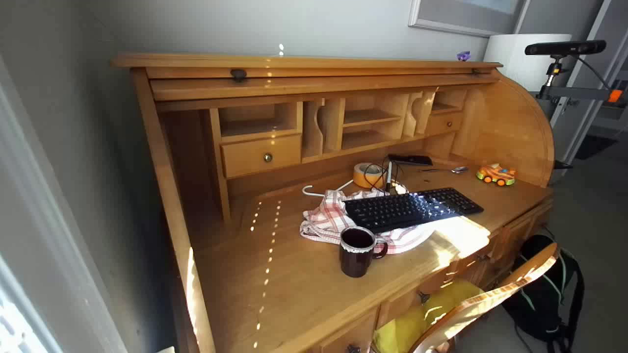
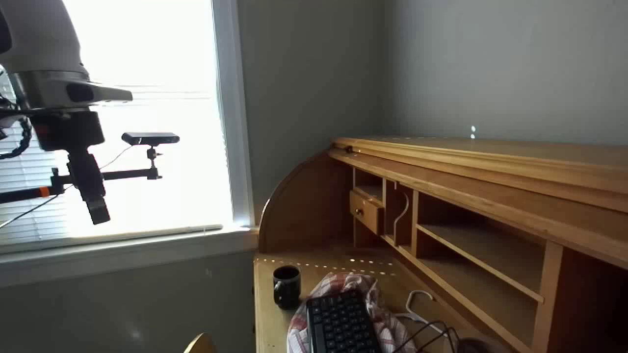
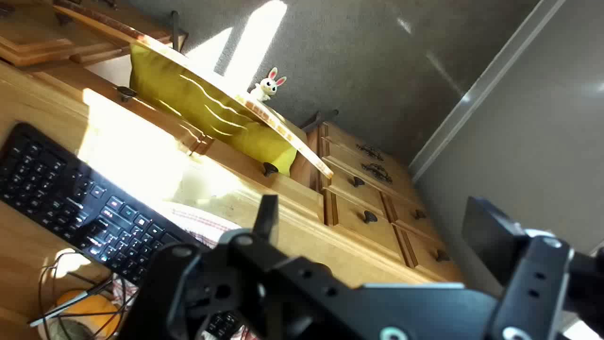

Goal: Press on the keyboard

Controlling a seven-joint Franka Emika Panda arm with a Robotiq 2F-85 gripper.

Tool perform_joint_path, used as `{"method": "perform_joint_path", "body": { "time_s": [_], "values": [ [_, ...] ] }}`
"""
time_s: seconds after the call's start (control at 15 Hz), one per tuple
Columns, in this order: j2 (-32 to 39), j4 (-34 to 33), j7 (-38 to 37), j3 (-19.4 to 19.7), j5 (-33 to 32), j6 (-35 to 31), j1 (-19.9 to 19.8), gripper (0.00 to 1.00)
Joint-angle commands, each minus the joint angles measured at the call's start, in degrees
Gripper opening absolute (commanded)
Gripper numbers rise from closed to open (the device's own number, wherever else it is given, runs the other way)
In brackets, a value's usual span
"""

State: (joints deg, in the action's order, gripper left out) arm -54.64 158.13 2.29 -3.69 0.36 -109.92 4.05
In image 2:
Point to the small wooden drawer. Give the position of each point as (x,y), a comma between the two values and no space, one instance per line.
(365,209)

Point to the black wire hanger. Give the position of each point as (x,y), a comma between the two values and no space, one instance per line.
(432,337)

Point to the wooden roll-top desk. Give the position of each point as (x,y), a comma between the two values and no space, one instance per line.
(524,246)

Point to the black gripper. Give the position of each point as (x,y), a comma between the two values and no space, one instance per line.
(77,131)

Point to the white plastic hanger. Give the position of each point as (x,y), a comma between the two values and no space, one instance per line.
(418,309)

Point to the black keyboard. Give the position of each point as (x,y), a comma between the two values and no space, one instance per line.
(340,325)

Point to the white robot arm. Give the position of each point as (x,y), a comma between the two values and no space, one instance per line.
(53,91)

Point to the dark brown mug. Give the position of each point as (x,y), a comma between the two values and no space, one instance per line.
(287,288)

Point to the red white checkered cloth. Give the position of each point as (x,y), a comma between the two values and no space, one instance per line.
(389,329)

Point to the black camera on stand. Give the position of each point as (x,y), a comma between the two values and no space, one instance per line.
(132,138)

